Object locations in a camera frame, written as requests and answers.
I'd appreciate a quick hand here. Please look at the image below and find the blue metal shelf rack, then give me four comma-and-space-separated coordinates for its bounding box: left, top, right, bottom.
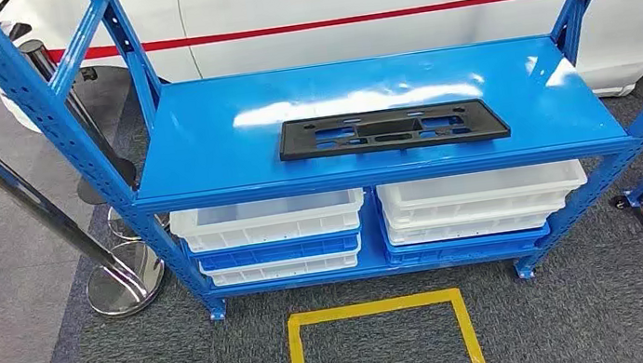
0, 0, 643, 352

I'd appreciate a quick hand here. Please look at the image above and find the black plastic plate bracket part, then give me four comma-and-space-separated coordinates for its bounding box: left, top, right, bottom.
275, 91, 513, 169

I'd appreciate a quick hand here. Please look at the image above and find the chrome stanchion post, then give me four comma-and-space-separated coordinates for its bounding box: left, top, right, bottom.
0, 95, 171, 333
18, 24, 173, 253

